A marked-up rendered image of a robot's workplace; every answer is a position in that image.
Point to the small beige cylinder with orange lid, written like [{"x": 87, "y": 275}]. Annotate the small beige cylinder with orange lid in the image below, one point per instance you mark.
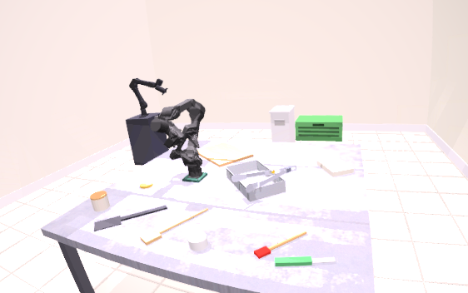
[{"x": 99, "y": 201}]

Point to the short white cylinder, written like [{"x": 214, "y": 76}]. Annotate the short white cylinder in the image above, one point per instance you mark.
[{"x": 197, "y": 241}]

